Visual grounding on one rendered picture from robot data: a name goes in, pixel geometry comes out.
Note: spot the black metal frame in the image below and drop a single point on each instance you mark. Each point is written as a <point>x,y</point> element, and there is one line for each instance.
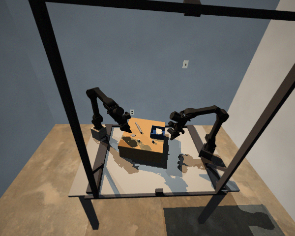
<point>43,22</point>

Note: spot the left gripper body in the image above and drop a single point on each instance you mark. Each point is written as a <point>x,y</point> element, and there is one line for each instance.
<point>121,122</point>

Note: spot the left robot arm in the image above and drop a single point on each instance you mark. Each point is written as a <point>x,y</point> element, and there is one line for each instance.
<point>112,107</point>

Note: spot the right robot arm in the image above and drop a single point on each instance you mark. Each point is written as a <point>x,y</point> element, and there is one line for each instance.
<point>221,116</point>

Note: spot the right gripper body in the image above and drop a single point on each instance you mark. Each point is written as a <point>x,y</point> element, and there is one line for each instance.
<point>178,128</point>

